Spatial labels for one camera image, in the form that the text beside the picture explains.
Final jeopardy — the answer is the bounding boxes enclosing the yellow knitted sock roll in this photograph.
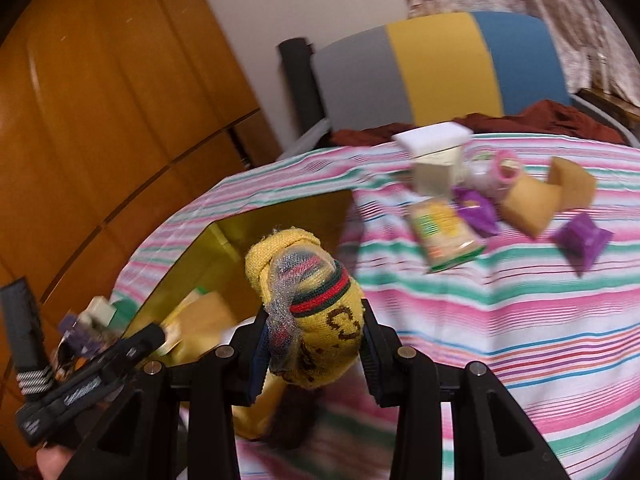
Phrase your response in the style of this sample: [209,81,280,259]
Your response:
[245,228,366,390]

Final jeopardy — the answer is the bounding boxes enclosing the Weidan cracker packet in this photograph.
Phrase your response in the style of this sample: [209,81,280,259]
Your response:
[408,197,486,273]

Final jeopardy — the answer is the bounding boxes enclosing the purple snack packet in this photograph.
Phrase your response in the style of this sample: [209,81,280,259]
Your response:
[452,186,500,237]
[551,212,613,275]

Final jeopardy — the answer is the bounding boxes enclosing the beige cardboard ointment box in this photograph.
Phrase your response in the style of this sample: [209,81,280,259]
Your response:
[411,146,463,198]

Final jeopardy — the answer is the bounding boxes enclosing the tan sponge block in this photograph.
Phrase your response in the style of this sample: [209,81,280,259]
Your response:
[547,157,598,211]
[498,172,562,240]
[157,288,236,364]

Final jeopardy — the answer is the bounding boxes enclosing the white foam block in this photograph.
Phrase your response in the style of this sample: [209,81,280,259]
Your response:
[393,122,473,158]

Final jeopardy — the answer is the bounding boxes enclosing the person's left hand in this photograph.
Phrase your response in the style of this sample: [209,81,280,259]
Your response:
[36,445,74,480]

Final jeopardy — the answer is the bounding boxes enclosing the pale green paper box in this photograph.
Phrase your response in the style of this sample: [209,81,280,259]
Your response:
[78,296,117,328]

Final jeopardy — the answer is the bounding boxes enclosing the colourful clutter pile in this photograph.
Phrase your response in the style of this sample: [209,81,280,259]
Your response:
[51,312,118,382]

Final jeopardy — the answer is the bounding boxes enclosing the striped pink green tablecloth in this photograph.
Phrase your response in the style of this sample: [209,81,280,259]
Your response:
[113,133,639,479]

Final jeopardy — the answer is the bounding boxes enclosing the wooden wardrobe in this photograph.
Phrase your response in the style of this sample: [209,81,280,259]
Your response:
[0,0,281,470]

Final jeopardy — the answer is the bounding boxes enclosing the dark red cloth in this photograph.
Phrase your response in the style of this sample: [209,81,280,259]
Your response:
[329,100,631,146]

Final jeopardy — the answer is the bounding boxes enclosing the black rolled mat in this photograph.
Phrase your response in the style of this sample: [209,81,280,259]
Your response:
[278,37,326,133]

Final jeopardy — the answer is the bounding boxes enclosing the grey yellow blue chair back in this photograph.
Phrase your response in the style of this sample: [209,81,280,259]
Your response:
[311,11,570,130]

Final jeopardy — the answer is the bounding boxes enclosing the wooden side shelf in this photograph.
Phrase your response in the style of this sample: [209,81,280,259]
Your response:
[577,88,640,130]

